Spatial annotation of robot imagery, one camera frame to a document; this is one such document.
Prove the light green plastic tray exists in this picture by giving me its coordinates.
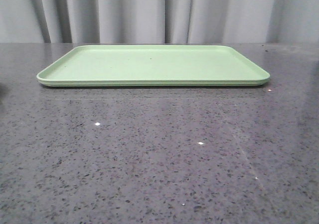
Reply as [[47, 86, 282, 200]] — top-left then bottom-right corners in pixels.
[[36, 45, 270, 87]]

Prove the grey pleated curtain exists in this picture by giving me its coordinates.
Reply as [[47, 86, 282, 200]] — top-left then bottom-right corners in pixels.
[[0, 0, 319, 44]]

